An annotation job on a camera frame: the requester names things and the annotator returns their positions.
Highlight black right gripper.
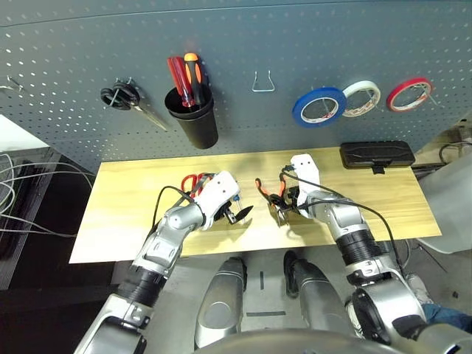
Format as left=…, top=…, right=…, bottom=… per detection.
left=268, top=186, right=302, bottom=217

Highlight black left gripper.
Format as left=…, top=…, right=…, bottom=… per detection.
left=215, top=205, right=255, bottom=226

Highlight orange black needle-nose pliers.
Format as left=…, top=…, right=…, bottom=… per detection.
left=254, top=172, right=291, bottom=227

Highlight red-handled scissors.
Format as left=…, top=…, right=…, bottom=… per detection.
left=180, top=172, right=217, bottom=200

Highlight blue tape roll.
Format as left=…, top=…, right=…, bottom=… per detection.
left=291, top=86, right=347, bottom=129

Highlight grey metal pegboard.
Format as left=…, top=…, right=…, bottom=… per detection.
left=0, top=0, right=472, bottom=174

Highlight silver left robot leg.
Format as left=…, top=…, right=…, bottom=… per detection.
left=194, top=257, right=247, bottom=350

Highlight silver robot leg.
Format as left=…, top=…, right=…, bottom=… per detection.
left=194, top=257, right=247, bottom=350
left=282, top=250, right=355, bottom=336

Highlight black tool cup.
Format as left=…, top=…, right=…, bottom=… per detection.
left=164, top=83, right=219, bottom=150

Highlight silver right robot leg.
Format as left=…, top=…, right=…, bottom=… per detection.
left=282, top=250, right=355, bottom=336

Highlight black tool case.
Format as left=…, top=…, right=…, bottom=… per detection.
left=339, top=140, right=416, bottom=175

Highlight silver peg hook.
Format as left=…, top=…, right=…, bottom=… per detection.
left=363, top=88, right=383, bottom=111
left=0, top=75, right=24, bottom=93
left=312, top=88, right=333, bottom=119
left=412, top=83, right=440, bottom=106

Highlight white sneaker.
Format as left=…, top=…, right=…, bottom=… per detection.
left=345, top=300, right=364, bottom=339
left=405, top=273, right=432, bottom=305

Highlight grey robot torso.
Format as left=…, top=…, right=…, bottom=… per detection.
left=201, top=329, right=392, bottom=354

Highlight white tape roll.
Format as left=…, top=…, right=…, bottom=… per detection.
left=341, top=80, right=381, bottom=118

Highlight orange black screwdriver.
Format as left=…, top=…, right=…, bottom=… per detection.
left=183, top=52, right=206, bottom=106

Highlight red tape roll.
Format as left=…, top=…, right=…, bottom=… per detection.
left=386, top=77, right=434, bottom=113

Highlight light grey appliance housing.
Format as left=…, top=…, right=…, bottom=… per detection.
left=416, top=153, right=472, bottom=255

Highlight blue jeans leg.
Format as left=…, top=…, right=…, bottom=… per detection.
left=422, top=302, right=472, bottom=333

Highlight dark metal rack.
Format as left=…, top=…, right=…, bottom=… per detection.
left=0, top=147, right=62, bottom=291

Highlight white board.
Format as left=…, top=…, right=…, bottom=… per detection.
left=0, top=114, right=51, bottom=153

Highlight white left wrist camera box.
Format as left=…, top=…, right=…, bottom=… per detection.
left=191, top=170, right=241, bottom=232

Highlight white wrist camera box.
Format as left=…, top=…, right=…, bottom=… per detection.
left=290, top=153, right=321, bottom=218
left=191, top=170, right=241, bottom=232

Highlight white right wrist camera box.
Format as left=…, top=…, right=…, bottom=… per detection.
left=290, top=153, right=321, bottom=218

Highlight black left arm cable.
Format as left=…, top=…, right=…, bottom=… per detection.
left=153, top=185, right=196, bottom=237

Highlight silver wire pliers holder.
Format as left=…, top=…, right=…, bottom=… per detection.
left=251, top=69, right=275, bottom=93

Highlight red-handled screwdriver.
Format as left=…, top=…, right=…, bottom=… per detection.
left=166, top=56, right=195, bottom=108

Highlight black-handled scissors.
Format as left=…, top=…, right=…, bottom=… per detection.
left=100, top=80, right=169, bottom=132

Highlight black looped cable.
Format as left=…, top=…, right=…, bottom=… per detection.
left=438, top=142, right=472, bottom=165

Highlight grey cable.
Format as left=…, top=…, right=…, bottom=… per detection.
left=0, top=153, right=95, bottom=190
left=0, top=213, right=77, bottom=239

